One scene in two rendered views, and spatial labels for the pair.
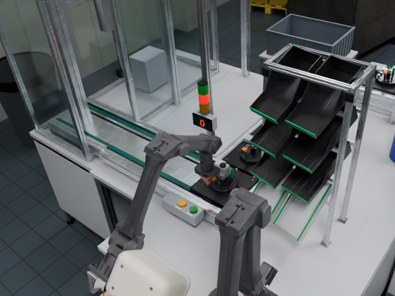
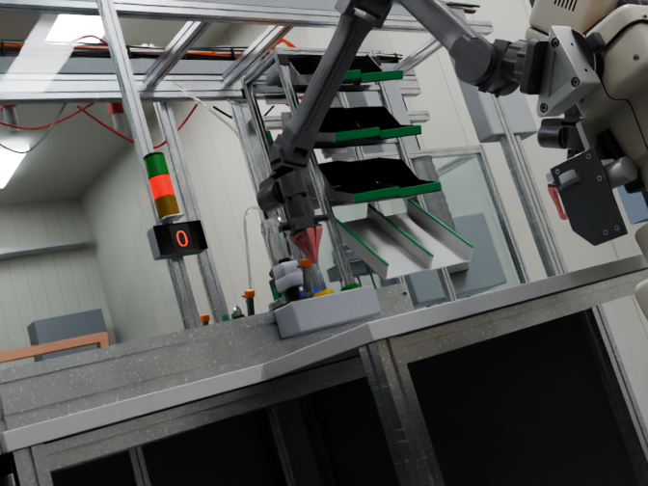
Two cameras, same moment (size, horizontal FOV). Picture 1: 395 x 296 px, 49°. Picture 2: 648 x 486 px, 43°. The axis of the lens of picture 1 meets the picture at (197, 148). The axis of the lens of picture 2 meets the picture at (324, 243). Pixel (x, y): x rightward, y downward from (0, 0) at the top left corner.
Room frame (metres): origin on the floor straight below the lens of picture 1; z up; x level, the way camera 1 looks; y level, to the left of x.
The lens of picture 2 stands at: (1.17, 1.70, 0.78)
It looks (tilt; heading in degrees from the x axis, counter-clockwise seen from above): 10 degrees up; 278
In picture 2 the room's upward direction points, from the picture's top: 17 degrees counter-clockwise
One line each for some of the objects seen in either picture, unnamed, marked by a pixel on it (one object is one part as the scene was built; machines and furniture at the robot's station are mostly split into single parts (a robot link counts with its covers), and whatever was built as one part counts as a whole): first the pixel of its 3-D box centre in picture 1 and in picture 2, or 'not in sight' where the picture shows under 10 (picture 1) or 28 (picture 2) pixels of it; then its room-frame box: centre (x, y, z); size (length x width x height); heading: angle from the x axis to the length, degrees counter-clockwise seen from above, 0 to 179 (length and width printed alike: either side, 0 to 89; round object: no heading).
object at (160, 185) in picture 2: (203, 97); (162, 188); (1.74, -0.05, 1.34); 0.05 x 0.05 x 0.05
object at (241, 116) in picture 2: not in sight; (270, 204); (1.78, -1.44, 1.56); 0.09 x 0.04 x 1.39; 47
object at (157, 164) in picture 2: (203, 88); (156, 168); (1.74, -0.05, 1.39); 0.05 x 0.05 x 0.05
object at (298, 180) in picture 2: (206, 154); (291, 187); (1.45, -0.04, 1.23); 0.07 x 0.06 x 0.07; 145
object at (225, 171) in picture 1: (224, 168); (285, 275); (1.54, -0.12, 1.06); 0.08 x 0.04 x 0.07; 135
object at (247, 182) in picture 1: (224, 185); not in sight; (1.53, -0.11, 0.96); 0.24 x 0.24 x 0.02; 47
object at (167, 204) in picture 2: (204, 106); (167, 207); (1.74, -0.05, 1.29); 0.05 x 0.05 x 0.05
